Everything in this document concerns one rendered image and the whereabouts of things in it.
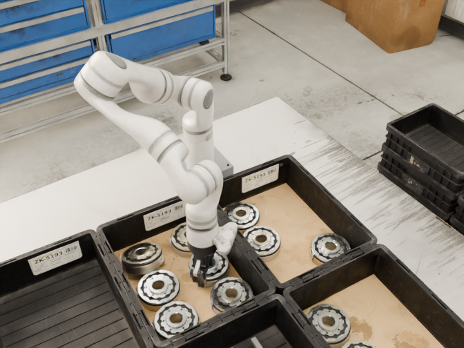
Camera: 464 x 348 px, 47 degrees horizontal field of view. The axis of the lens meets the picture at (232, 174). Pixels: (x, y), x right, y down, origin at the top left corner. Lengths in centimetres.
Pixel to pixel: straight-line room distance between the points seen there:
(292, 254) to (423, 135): 123
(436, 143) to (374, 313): 127
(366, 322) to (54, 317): 74
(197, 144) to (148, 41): 173
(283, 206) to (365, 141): 172
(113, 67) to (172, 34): 220
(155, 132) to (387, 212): 91
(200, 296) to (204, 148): 50
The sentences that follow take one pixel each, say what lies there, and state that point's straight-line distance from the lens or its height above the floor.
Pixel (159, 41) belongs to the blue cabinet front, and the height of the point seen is 41.
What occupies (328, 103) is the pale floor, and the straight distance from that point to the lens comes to 351.
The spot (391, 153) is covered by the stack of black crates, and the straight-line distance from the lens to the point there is 239.
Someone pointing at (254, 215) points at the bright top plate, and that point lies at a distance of 149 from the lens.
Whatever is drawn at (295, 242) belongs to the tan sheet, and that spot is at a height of 83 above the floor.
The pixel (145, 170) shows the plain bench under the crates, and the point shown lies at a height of 70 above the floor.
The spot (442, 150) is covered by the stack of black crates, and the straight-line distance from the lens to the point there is 246.
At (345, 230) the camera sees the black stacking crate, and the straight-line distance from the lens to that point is 146.
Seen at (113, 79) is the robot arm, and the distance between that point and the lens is 118.
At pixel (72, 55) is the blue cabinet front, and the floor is 48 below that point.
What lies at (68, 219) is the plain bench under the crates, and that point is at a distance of 178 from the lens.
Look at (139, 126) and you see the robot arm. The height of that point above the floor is 126.
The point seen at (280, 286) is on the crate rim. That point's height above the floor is 93.
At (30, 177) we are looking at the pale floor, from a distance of 311.
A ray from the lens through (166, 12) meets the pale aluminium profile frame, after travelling 324.
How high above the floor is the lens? 192
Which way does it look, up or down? 41 degrees down
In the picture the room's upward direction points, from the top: straight up
